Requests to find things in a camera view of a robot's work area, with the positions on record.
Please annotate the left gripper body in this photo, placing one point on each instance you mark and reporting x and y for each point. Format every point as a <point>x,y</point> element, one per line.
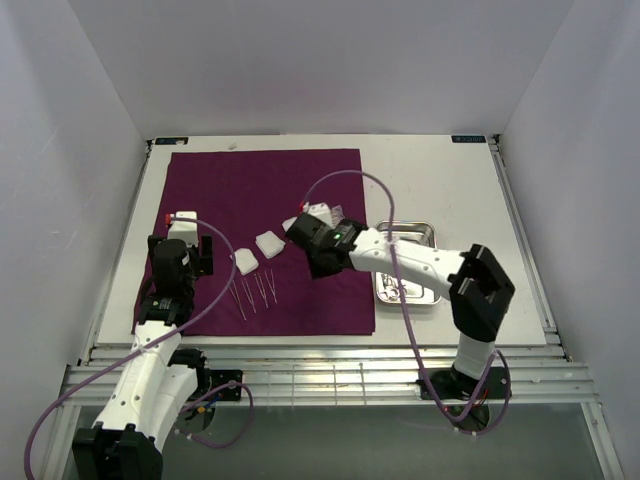
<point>201,262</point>

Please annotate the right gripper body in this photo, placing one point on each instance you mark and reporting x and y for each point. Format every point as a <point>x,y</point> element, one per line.
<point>302,230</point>

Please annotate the steel scissors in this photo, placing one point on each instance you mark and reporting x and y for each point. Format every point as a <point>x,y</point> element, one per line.
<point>396,288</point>
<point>384,291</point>

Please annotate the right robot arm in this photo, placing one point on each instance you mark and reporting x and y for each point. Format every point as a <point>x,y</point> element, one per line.
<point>473,281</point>

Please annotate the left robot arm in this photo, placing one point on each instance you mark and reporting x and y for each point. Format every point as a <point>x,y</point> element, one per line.
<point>127,438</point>

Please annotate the clear plastic packet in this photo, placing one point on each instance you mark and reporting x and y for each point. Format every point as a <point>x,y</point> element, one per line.
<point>336,215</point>

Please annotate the right gauze pad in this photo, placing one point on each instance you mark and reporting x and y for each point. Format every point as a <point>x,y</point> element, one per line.
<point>288,223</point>

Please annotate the gauze pad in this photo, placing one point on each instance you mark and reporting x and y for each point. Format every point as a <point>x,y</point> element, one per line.
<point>288,223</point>
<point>269,244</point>
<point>245,260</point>

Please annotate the middle gauze pad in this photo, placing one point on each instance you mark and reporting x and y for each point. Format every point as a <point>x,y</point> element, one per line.
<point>269,244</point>

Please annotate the left gauze pad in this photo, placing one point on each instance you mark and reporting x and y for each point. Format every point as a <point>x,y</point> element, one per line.
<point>245,260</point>

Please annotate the purple cloth mat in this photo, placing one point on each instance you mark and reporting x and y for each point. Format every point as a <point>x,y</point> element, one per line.
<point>244,194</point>

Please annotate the stainless steel tray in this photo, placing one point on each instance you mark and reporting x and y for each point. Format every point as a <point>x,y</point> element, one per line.
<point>417,232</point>

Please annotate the left blue label sticker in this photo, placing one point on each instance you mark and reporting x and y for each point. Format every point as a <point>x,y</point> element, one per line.
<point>171,141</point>

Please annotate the blue label sticker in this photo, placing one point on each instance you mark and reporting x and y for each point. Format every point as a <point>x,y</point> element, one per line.
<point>468,139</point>
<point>171,141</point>

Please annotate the right blue label sticker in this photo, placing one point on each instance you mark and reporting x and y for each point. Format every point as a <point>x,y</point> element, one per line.
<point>468,139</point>

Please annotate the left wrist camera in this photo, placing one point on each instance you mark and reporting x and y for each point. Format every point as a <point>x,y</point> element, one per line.
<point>183,227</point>

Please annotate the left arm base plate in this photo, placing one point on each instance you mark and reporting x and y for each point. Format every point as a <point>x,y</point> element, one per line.
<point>209,379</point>

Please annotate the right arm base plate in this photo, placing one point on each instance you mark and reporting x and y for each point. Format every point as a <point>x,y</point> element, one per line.
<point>451,385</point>

